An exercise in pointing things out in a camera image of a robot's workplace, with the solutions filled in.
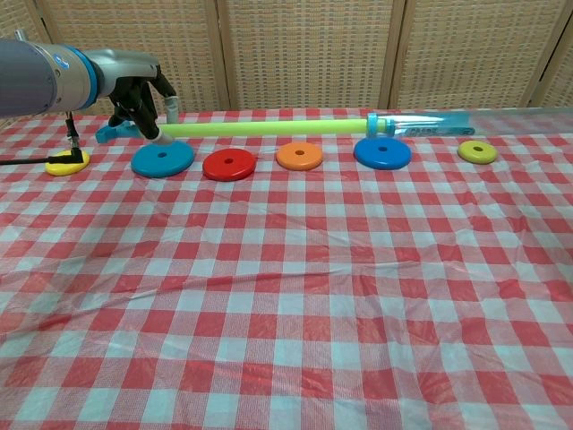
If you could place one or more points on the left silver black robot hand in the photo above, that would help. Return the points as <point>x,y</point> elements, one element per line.
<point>130,76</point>

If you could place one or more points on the green stacking rod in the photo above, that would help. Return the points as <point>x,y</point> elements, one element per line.
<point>421,127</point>

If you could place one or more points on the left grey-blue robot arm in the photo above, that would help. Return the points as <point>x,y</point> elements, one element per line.
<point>40,78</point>

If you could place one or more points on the woven rattan screen panel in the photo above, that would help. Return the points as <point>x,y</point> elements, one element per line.
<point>134,27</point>
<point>561,76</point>
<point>18,18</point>
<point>309,54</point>
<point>479,54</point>

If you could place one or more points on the large teal disc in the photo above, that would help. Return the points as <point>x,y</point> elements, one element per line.
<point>163,163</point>

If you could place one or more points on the small yellow disc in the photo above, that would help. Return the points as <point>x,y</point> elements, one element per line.
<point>67,169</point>

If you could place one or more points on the red disc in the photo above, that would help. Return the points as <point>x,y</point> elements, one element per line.
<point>229,168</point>

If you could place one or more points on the orange disc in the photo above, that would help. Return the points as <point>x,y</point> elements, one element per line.
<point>299,159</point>

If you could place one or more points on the large blue disc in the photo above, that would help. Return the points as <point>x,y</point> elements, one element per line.
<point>382,157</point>

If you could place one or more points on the red white checkered tablecloth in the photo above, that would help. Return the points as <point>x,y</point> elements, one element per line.
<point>286,291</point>

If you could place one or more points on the small olive-yellow disc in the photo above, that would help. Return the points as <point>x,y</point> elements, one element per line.
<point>477,154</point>

